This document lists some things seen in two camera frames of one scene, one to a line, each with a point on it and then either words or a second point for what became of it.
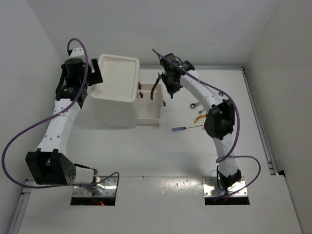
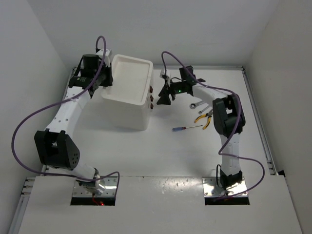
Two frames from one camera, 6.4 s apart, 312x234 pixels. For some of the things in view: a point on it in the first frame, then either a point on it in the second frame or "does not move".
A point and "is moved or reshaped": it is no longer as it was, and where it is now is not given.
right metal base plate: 211,188 does not move
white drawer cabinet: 116,99 is moved or reshaped
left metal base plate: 107,188 does not move
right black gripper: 171,89 to 164,94
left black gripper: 94,77 to 108,70
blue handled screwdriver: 183,128 does not move
